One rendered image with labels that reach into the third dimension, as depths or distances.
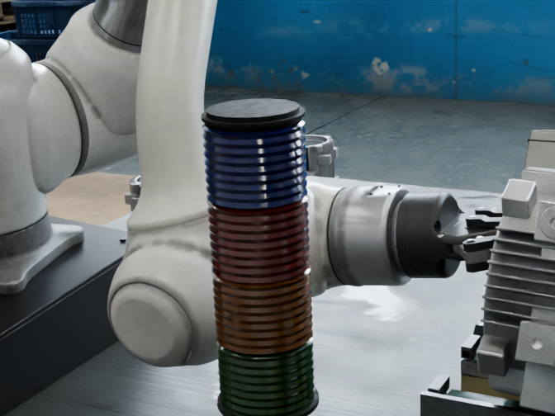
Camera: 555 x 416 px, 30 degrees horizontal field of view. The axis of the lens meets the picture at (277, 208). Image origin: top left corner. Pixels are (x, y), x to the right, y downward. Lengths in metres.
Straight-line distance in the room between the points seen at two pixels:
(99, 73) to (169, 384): 0.38
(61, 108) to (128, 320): 0.54
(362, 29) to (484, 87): 0.91
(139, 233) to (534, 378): 0.32
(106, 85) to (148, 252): 0.54
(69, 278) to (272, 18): 6.06
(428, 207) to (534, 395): 0.18
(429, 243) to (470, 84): 5.91
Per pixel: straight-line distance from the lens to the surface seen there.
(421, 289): 1.45
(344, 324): 1.34
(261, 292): 0.60
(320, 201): 0.92
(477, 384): 0.98
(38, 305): 1.22
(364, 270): 0.90
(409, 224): 0.88
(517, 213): 0.83
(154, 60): 0.83
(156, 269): 0.77
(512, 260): 0.82
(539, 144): 1.11
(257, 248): 0.59
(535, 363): 0.79
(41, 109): 1.26
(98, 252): 1.34
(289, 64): 7.25
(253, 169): 0.58
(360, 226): 0.89
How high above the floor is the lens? 1.34
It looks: 17 degrees down
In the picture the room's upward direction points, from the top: 3 degrees counter-clockwise
